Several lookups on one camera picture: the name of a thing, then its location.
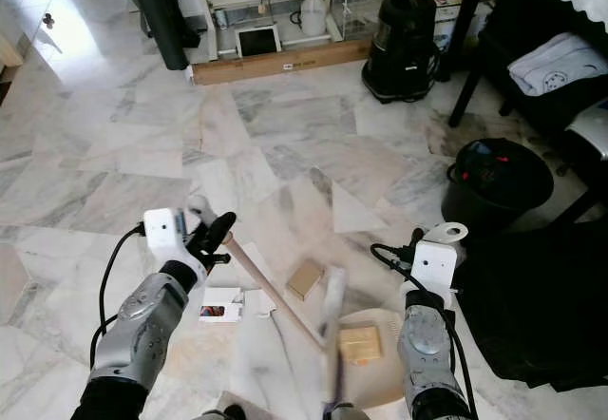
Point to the beige plastic dustpan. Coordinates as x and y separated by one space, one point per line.
389 374

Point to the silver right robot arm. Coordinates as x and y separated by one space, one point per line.
426 349

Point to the small white printed carton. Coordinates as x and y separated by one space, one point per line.
221 306

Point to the white paper scrap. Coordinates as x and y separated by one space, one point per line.
259 303

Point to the white purple stick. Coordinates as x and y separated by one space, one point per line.
334 315

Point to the tan block with orange edge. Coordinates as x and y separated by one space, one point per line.
360 344

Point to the black round bucket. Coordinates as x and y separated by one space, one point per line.
499 182

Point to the large black fabric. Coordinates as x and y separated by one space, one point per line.
541 306

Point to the long brown cardboard box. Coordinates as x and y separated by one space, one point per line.
280 62

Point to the white framed tablet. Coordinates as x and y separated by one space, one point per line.
258 41

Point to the black vacuum cleaner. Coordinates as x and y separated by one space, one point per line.
401 45

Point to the silver metal object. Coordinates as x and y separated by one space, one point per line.
589 127

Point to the white metal shelf rack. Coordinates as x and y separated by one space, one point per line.
207 7

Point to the tall black bag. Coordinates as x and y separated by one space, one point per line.
161 11

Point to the clear plastic jug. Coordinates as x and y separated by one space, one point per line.
314 16

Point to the black wooden chair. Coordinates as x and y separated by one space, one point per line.
475 21

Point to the folded grey white cloth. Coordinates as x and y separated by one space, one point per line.
560 64

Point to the light wooden furniture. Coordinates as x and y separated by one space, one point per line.
9 59

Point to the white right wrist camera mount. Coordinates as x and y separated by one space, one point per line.
435 260

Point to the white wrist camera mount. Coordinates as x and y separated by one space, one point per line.
435 260
163 232

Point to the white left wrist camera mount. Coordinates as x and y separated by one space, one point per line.
163 232

